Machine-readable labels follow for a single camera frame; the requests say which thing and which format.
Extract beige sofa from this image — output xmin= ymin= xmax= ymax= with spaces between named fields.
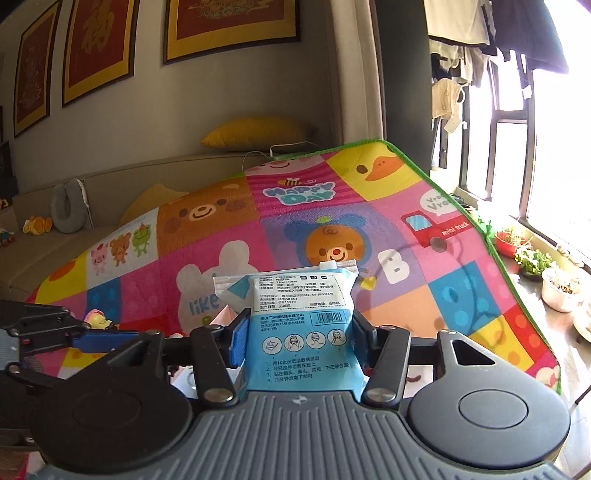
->
xmin=1 ymin=153 xmax=267 ymax=301

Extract pink cardboard box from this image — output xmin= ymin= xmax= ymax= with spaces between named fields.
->
xmin=201 ymin=306 xmax=236 ymax=326

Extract orange toy on sofa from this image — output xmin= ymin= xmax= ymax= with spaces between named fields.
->
xmin=22 ymin=216 xmax=53 ymax=236

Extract blue wet wipes pack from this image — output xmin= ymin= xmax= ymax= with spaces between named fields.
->
xmin=213 ymin=260 xmax=366 ymax=399

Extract red flower pot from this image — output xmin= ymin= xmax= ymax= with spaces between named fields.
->
xmin=495 ymin=228 xmax=531 ymax=258

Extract pink yellow cupcake toy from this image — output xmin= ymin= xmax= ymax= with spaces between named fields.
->
xmin=84 ymin=309 xmax=118 ymax=331

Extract grey neck pillow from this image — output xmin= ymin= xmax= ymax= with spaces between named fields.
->
xmin=50 ymin=178 xmax=93 ymax=234

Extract colourful cartoon play mat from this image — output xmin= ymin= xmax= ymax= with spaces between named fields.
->
xmin=31 ymin=141 xmax=560 ymax=389

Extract yellow cushion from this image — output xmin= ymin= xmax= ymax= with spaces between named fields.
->
xmin=200 ymin=115 xmax=317 ymax=152
xmin=118 ymin=183 xmax=187 ymax=227

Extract red gold framed picture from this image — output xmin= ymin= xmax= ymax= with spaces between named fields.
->
xmin=62 ymin=0 xmax=140 ymax=107
xmin=13 ymin=1 xmax=62 ymax=137
xmin=163 ymin=0 xmax=300 ymax=64

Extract white flower pot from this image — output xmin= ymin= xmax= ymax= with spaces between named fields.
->
xmin=541 ymin=268 xmax=590 ymax=313

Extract hanging clothes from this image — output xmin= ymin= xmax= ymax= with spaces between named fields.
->
xmin=424 ymin=1 xmax=568 ymax=133

